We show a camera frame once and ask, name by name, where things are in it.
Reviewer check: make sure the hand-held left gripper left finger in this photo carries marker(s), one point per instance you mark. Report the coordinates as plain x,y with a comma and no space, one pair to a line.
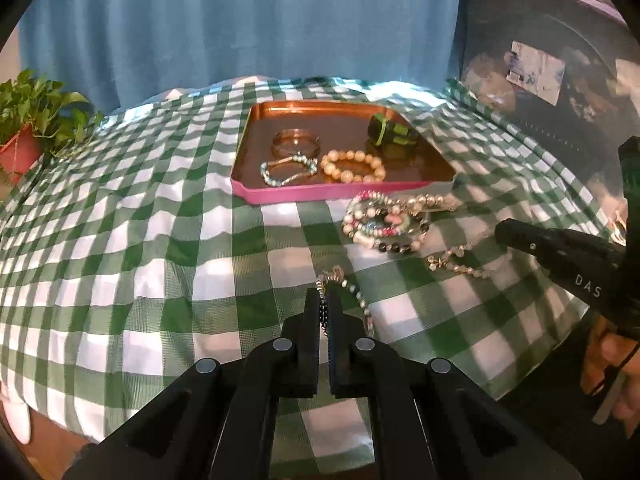
307,360

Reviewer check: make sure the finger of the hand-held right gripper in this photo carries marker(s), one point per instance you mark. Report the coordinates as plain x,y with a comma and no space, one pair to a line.
560,255
632,185

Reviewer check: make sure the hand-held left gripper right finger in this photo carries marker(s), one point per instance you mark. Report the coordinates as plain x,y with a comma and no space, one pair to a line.
342,360

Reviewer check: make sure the copper tray with pink rim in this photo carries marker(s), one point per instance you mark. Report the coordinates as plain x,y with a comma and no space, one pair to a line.
340,130

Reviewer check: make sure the person's right hand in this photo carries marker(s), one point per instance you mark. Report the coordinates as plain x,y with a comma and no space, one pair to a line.
600,365

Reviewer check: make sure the clear storage bin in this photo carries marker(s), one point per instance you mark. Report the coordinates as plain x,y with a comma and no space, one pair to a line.
575,125

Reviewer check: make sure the white cloth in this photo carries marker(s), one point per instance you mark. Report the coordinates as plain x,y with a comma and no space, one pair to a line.
629,80

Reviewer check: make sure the white bin label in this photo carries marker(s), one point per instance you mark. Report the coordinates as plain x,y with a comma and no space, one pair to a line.
537,72

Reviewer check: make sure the green checked tablecloth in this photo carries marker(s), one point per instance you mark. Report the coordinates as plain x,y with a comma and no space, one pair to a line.
150,260

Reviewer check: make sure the blue curtain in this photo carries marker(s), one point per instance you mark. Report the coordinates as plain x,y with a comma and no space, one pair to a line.
250,20

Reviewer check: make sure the red flower pot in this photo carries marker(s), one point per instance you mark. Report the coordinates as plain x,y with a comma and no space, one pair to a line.
20,152

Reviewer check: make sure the green potted plant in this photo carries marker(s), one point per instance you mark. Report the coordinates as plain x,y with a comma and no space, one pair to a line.
30,100

